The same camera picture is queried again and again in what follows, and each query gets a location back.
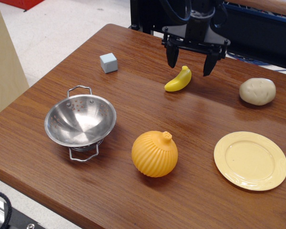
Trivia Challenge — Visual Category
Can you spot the black braided cable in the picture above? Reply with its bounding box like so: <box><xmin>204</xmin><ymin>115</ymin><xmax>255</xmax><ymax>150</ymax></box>
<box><xmin>0</xmin><ymin>189</ymin><xmax>13</xmax><ymax>229</ymax></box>

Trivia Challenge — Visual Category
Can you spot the red box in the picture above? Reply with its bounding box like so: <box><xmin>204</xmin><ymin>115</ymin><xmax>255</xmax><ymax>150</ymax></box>
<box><xmin>0</xmin><ymin>0</ymin><xmax>43</xmax><ymax>10</ymax></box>

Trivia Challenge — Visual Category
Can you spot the grey cube block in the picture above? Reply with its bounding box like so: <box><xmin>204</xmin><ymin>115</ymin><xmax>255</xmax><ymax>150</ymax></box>
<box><xmin>100</xmin><ymin>53</ymin><xmax>118</xmax><ymax>73</ymax></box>

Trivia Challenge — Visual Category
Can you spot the small metal colander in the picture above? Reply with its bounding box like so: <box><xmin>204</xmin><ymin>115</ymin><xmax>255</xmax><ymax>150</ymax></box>
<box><xmin>44</xmin><ymin>85</ymin><xmax>117</xmax><ymax>163</ymax></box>

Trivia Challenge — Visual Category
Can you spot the light wooden panel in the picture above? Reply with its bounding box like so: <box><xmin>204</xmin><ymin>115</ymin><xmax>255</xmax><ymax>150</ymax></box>
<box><xmin>0</xmin><ymin>11</ymin><xmax>29</xmax><ymax>112</ymax></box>

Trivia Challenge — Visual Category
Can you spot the beige toy potato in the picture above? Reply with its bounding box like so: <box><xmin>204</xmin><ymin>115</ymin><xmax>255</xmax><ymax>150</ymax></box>
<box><xmin>239</xmin><ymin>78</ymin><xmax>276</xmax><ymax>106</ymax></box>

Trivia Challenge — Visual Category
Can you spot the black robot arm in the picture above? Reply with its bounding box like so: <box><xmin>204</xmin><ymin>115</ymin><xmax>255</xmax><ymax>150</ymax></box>
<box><xmin>160</xmin><ymin>0</ymin><xmax>231</xmax><ymax>76</ymax></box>

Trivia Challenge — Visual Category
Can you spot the yellow toy banana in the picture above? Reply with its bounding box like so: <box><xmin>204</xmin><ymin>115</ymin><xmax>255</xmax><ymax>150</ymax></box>
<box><xmin>164</xmin><ymin>65</ymin><xmax>192</xmax><ymax>92</ymax></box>

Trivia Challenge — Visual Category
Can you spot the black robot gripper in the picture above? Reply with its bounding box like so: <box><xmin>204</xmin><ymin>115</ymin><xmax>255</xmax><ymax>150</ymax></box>
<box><xmin>162</xmin><ymin>10</ymin><xmax>231</xmax><ymax>76</ymax></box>

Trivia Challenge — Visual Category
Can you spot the pale yellow plate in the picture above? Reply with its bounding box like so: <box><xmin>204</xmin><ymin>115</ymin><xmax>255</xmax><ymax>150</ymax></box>
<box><xmin>214</xmin><ymin>131</ymin><xmax>286</xmax><ymax>191</ymax></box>

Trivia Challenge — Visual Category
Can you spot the orange plastic toy onion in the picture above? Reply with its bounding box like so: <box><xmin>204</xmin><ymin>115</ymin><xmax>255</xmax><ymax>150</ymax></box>
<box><xmin>132</xmin><ymin>131</ymin><xmax>178</xmax><ymax>177</ymax></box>

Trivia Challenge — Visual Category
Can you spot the black metal frame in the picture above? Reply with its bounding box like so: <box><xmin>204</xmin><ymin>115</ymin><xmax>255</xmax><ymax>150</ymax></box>
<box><xmin>130</xmin><ymin>0</ymin><xmax>286</xmax><ymax>68</ymax></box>

